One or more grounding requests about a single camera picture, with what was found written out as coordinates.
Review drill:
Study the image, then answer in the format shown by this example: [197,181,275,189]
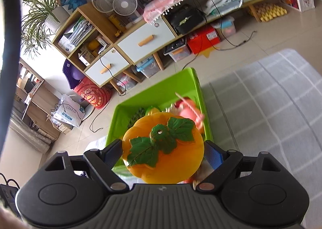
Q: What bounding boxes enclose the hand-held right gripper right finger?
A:
[196,140,280,192]

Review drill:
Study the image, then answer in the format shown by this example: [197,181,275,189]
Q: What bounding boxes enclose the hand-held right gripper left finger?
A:
[45,139,127,192]

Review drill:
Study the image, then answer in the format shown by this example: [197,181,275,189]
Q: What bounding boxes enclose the orange toy pumpkin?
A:
[122,112,205,184]

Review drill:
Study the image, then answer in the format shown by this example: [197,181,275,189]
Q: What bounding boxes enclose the green spiky toy fruit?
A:
[127,108,146,130]

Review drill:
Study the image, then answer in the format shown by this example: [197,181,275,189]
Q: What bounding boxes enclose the pink rubber toy animal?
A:
[175,96,205,134]

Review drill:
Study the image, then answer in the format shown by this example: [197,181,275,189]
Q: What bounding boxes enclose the green plastic box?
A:
[105,67,214,173]

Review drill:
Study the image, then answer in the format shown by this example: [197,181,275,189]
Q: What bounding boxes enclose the round white base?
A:
[80,98,95,120]

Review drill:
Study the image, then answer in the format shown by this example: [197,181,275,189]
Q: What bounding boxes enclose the white paper bag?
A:
[52,94,85,127]

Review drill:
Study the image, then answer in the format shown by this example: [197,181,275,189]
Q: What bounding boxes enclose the red printed bucket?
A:
[74,77,111,110]

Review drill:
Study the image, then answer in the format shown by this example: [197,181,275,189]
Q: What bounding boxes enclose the grey checked blanket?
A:
[86,48,322,229]

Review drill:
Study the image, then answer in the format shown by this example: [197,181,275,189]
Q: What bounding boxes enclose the clear box with pink contents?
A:
[116,72,139,91]

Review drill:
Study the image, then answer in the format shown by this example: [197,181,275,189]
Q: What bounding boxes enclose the wooden desk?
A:
[10,59,63,141]

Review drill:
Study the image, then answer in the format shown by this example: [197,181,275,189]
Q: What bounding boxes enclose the purple plastic basin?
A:
[62,58,85,90]

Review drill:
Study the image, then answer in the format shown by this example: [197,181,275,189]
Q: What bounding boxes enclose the small white cabinet drawer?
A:
[85,48,130,86]

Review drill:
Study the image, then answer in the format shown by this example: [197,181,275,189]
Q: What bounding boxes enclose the clear box with blue lid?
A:
[136,55,161,78]

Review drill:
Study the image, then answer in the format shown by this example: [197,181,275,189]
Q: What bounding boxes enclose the small cardboard box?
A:
[78,50,95,66]

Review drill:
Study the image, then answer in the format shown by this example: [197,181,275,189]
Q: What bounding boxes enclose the clear storage box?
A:
[168,46,192,62]

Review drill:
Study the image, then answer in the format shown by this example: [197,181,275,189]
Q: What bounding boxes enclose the yellow round shelf object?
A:
[87,40,100,52]

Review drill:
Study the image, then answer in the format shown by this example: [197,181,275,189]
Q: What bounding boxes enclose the black power strip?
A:
[0,172,22,217]

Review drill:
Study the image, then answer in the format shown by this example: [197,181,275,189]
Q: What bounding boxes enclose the red cardboard box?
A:
[187,27,221,55]

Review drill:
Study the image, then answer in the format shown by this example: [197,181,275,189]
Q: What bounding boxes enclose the black electronic device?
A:
[163,38,188,55]

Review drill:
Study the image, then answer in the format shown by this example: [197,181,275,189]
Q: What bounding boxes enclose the white box on shelf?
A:
[58,29,76,52]

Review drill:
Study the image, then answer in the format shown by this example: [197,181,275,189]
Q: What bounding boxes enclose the translucent storage box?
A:
[211,16,237,37]

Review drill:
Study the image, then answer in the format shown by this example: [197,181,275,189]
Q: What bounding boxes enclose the stack of papers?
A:
[67,16,95,43]

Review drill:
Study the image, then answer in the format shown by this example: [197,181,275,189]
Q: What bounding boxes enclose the long wooden cabinet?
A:
[52,0,319,94]

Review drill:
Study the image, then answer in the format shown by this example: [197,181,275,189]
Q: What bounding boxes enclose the black bag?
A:
[166,4,205,34]

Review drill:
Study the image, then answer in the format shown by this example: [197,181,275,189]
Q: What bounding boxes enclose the potted green plant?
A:
[21,0,69,56]

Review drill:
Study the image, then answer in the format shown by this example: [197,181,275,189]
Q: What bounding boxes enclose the white round fan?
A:
[113,0,141,18]
[92,0,118,13]

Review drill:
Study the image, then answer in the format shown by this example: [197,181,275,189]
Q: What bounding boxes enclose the yellow egg tray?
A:
[248,3,287,22]

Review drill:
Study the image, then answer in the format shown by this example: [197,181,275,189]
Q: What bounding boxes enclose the folded pale cloths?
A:
[204,0,243,17]

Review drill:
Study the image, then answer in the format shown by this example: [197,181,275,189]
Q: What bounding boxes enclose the white lattice crate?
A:
[279,0,315,12]

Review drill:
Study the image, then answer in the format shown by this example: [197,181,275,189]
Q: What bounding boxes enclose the short black floor cable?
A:
[90,108,106,132]

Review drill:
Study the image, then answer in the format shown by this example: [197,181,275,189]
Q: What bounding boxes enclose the black cable at drawer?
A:
[99,48,126,94]

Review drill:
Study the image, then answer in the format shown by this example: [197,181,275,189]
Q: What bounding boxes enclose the long black floor cable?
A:
[186,0,257,49]

